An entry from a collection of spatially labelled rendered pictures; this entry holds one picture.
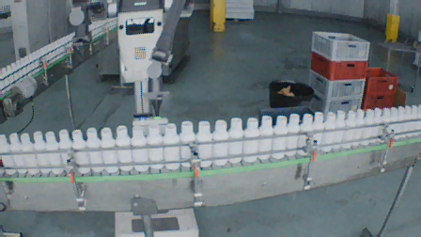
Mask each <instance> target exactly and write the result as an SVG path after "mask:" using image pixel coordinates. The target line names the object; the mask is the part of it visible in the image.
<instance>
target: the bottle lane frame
mask: <svg viewBox="0 0 421 237"><path fill-rule="evenodd" d="M386 147H387V144H384V145H380V146H376V145H375V147H368V148H366V147H363V148H361V149H360V148H358V149H356V150H354V149H352V150H346V151H342V152H336V153H329V154H328V153H327V152H326V154H322V155H318V156H317V157H316V161H315V162H313V164H312V168H311V172H310V175H311V177H312V180H311V182H310V184H309V185H310V188H309V189H308V190H306V191H311V190H317V189H320V188H322V187H329V186H333V185H336V184H341V183H346V182H350V181H356V180H362V179H363V178H366V177H371V176H376V175H379V174H378V173H379V171H378V169H379V168H380V167H379V165H378V162H379V159H381V156H380V155H381V151H383V155H382V158H383V156H384V153H385V150H386ZM419 154H421V137H418V138H413V139H408V140H402V141H398V142H393V145H392V148H390V147H389V151H388V153H387V157H386V163H387V164H386V165H385V167H384V172H383V173H385V172H391V171H395V170H397V169H400V168H403V167H408V166H413V165H414V162H415V158H416V157H417V155H419ZM287 159H288V158H287ZM309 159H310V157H306V158H305V157H304V158H297V157H295V159H290V160H289V159H288V160H287V161H283V162H281V161H279V160H278V162H273V163H272V161H271V160H270V162H269V163H265V164H263V163H262V162H260V164H256V165H253V164H251V165H249V166H243V165H242V166H239V167H233V166H232V167H231V168H223V167H222V166H221V168H220V169H213V168H211V170H203V169H202V168H201V170H199V173H198V178H199V179H201V185H199V188H200V187H201V193H202V195H203V196H201V202H202V205H201V206H198V208H201V207H215V206H223V205H230V204H237V203H244V202H251V201H255V200H259V199H265V198H279V197H282V196H285V195H291V194H299V193H302V192H303V185H304V173H305V172H306V171H305V167H306V165H308V164H309ZM74 176H75V175H74ZM0 180H1V182H2V184H3V186H4V189H5V191H6V194H8V193H11V194H12V196H11V198H10V200H9V202H8V203H9V207H6V208H7V209H6V208H5V207H0V211H3V210H4V209H5V212H7V211H9V212H31V213H32V212H40V213H41V212H44V213H46V212H47V213H50V212H52V213H80V210H79V204H78V203H77V197H76V194H75V191H74V188H73V184H72V182H71V181H70V177H67V176H66V175H65V177H57V176H56V177H50V175H49V176H48V177H44V178H42V177H41V176H40V177H37V178H36V177H34V176H33V177H32V178H30V177H27V178H26V177H21V178H19V177H17V178H13V177H10V176H9V178H8V177H6V178H4V176H3V178H0ZM75 180H76V183H77V187H78V190H79V194H80V196H81V195H82V192H83V190H81V187H80V184H84V185H85V189H86V190H85V191H84V193H86V195H87V198H88V199H87V200H86V207H87V210H86V211H85V213H114V212H116V213H120V212H124V213H126V212H131V213H132V212H133V209H132V206H131V201H132V200H133V198H153V199H154V200H155V202H156V211H166V210H171V211H174V210H180V209H194V208H195V192H194V171H193V170H192V169H190V171H184V172H182V171H181V169H180V170H179V172H176V173H171V171H170V170H169V173H168V172H166V173H161V171H160V173H158V174H151V173H150V172H149V173H148V174H141V172H139V174H138V175H135V174H131V172H130V173H129V175H125V176H124V175H121V174H120V173H119V175H116V176H112V174H111V173H110V174H109V176H102V175H100V176H95V177H93V176H92V175H91V176H88V177H85V176H84V174H83V176H81V177H76V176H75Z"/></svg>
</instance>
